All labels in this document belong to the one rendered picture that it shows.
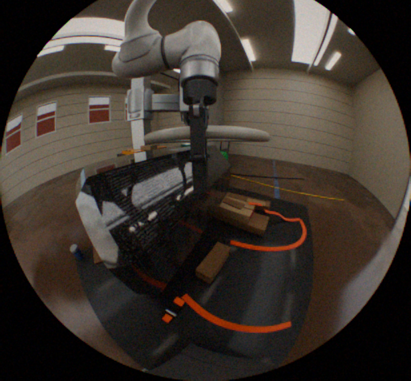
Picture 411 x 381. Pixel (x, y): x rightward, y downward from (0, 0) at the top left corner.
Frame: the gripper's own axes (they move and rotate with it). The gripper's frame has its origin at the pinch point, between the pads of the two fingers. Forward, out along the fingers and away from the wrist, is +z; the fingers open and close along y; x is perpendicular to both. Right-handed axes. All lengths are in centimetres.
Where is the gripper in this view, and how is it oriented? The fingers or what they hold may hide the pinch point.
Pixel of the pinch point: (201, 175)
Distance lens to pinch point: 27.7
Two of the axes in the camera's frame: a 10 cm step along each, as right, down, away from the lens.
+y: 0.6, -2.7, 9.6
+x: -10.0, 0.0, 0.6
